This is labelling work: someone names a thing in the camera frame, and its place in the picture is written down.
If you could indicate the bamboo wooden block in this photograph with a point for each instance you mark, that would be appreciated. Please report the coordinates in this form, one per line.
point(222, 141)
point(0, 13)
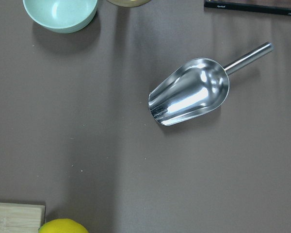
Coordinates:
point(21, 218)

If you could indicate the stainless steel scoop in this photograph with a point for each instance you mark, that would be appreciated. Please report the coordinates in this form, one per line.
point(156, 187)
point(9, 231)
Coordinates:
point(196, 88)

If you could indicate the yellow lemon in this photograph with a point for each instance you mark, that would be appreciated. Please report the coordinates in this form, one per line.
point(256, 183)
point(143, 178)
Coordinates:
point(63, 225)

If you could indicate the black framed tablet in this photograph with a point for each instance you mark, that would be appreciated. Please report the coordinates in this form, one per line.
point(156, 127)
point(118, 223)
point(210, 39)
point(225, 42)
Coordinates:
point(278, 7)

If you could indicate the round wooden container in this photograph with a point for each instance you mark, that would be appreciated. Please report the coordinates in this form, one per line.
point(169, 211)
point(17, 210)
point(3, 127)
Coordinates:
point(129, 3)

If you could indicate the mint green bowl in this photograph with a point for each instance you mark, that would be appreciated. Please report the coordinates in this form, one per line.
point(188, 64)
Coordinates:
point(61, 16)

